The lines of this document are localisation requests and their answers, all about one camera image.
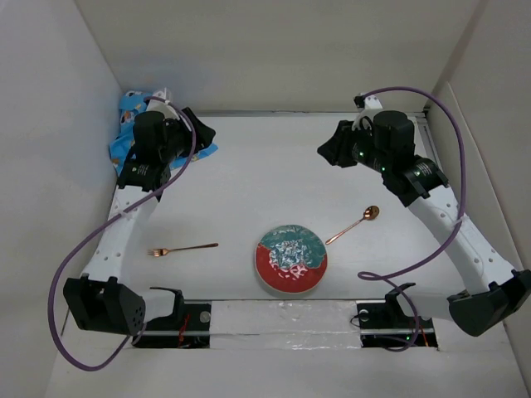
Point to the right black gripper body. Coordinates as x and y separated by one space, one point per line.
356 146

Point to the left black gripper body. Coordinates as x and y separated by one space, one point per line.
180 140

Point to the copper spoon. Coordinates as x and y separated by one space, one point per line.
369 214

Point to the copper fork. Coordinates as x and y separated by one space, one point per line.
159 252

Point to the red and teal plate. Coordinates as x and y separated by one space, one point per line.
291 259

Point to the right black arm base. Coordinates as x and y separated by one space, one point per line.
382 324

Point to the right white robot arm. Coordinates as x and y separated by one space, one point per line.
383 140

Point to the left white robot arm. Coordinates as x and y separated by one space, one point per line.
100 300

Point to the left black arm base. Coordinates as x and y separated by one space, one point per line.
191 330

